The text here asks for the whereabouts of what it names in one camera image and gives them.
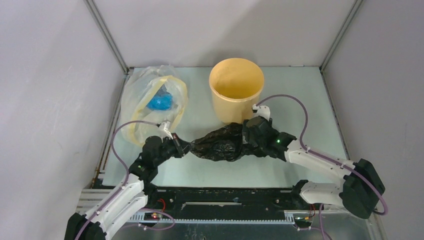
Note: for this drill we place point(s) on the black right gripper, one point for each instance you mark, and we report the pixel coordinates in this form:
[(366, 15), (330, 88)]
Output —
[(248, 131)]

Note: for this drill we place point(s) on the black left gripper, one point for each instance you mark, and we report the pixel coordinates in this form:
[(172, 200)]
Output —
[(184, 148)]

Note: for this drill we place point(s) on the black trash bag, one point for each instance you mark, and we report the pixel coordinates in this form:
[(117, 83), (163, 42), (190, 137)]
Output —
[(223, 144)]

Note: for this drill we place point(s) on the clear plastic bag yellow rim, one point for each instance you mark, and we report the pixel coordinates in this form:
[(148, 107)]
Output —
[(138, 120)]

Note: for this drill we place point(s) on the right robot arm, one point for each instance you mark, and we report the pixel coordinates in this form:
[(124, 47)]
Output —
[(354, 186)]

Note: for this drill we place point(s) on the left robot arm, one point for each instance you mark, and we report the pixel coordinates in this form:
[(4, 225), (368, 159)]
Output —
[(132, 194)]

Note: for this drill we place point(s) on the blue trash bag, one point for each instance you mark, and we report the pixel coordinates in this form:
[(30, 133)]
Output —
[(161, 101)]

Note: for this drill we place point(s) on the cream yellow trash bin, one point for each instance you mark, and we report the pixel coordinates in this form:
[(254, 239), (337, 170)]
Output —
[(236, 85)]

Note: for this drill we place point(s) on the left circuit board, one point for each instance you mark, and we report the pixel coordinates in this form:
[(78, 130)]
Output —
[(152, 216)]

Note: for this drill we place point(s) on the circuit board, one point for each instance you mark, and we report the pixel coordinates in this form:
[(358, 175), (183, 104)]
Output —
[(303, 223), (152, 216)]

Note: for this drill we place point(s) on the right circuit board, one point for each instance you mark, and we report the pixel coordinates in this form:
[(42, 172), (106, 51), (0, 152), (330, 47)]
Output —
[(303, 223)]

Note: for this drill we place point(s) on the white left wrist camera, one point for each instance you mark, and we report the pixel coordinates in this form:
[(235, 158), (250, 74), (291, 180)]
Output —
[(164, 129)]

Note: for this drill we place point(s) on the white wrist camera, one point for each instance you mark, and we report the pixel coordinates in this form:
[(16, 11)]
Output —
[(164, 129), (261, 111)]

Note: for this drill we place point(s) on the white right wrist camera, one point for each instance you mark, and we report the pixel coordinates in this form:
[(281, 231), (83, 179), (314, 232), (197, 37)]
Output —
[(261, 111)]

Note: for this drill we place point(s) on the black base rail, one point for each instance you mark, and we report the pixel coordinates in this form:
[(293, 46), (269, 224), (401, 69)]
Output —
[(226, 204)]

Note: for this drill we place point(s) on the right aluminium frame post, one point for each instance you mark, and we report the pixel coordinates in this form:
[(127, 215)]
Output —
[(341, 32)]

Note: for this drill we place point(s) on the aluminium frame post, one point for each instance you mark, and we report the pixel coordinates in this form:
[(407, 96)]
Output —
[(341, 32), (106, 33)]

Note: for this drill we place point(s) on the left aluminium frame post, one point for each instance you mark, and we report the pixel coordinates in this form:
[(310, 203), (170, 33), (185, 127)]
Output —
[(106, 33)]

